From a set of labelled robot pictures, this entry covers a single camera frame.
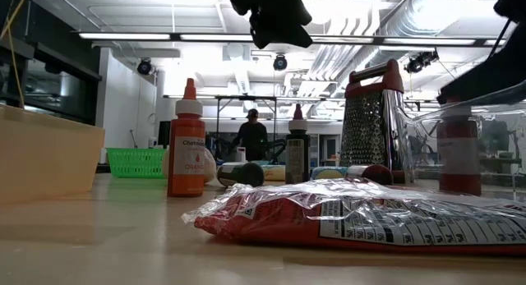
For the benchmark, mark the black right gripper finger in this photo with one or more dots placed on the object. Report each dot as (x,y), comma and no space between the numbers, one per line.
(497,79)

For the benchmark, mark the red food colouring bottle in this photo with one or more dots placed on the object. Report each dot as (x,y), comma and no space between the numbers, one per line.
(459,153)

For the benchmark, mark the purple food colouring bottle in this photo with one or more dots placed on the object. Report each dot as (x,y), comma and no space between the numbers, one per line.
(298,153)

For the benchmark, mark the green food colouring bottle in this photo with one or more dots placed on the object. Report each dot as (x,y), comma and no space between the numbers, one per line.
(242,175)

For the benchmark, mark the orange food colouring bottle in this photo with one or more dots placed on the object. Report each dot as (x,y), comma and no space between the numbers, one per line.
(187,153)

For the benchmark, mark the blue doughnut white drizzle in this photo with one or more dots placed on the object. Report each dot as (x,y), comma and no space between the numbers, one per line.
(328,173)

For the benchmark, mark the red snack packet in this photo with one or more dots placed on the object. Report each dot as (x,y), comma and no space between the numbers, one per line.
(287,219)

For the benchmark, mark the black ceiling spotlight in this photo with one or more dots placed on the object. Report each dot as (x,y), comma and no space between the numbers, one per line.
(144,67)
(419,62)
(280,63)

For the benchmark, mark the clear plastic bin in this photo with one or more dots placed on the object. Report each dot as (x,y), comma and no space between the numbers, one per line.
(501,153)

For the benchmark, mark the person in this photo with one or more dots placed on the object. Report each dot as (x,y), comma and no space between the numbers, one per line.
(250,137)

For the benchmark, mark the metal box grater red trim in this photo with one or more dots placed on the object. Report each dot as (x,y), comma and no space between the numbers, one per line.
(365,129)

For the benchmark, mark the green plastic basket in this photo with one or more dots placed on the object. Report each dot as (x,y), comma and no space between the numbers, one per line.
(135,164)

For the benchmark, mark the orange cutting mat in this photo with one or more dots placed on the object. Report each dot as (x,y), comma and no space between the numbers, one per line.
(45,153)

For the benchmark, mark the black metal background frame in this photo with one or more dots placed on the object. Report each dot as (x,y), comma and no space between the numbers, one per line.
(246,97)

